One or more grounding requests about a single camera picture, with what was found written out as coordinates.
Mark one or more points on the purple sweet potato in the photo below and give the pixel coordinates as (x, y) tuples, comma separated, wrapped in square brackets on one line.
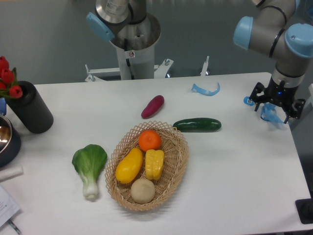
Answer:
[(153, 107)]

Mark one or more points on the white paper roll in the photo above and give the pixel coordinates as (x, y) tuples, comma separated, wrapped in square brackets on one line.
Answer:
[(9, 173)]

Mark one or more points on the grey second robot arm base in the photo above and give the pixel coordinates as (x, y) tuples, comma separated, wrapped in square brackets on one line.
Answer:
[(125, 23)]

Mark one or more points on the beige round potato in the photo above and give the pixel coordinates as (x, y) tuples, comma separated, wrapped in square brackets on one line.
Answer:
[(143, 191)]

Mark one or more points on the dark metal bowl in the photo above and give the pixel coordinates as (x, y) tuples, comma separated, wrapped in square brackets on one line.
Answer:
[(10, 141)]

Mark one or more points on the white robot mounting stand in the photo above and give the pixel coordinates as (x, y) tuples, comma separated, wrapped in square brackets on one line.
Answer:
[(134, 64)]

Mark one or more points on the black cylindrical vase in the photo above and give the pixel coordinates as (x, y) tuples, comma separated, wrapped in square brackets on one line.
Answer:
[(31, 109)]

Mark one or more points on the orange fruit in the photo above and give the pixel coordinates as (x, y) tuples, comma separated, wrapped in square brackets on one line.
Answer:
[(149, 139)]

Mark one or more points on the black device at table edge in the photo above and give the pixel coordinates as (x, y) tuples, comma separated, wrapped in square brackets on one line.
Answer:
[(305, 210)]

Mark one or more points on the pen with patterned barrel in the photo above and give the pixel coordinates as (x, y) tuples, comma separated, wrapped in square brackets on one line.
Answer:
[(16, 229)]

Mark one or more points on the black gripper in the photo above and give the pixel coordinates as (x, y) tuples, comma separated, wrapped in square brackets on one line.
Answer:
[(275, 94)]

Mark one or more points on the red tulip flowers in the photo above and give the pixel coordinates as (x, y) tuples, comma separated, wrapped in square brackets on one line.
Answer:
[(9, 87)]

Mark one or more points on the green cucumber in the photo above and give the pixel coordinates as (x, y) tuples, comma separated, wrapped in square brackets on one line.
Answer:
[(198, 125)]

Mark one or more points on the yellow bell pepper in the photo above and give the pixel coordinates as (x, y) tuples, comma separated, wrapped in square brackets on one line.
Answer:
[(154, 161)]

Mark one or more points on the yellow mango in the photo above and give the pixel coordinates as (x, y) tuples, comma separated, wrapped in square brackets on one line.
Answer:
[(130, 166)]

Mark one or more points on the white paper sheet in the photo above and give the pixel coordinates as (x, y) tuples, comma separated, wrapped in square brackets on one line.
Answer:
[(8, 206)]

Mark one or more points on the green bok choy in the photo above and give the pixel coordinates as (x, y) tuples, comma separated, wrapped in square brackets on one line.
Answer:
[(89, 162)]

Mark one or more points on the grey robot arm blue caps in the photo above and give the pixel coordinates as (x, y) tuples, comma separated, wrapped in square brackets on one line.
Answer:
[(291, 48)]

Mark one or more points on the woven wicker basket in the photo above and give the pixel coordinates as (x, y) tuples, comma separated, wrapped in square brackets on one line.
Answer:
[(176, 154)]

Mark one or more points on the loose blue gripper finger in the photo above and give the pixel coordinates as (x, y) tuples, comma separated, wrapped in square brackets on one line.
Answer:
[(202, 91)]

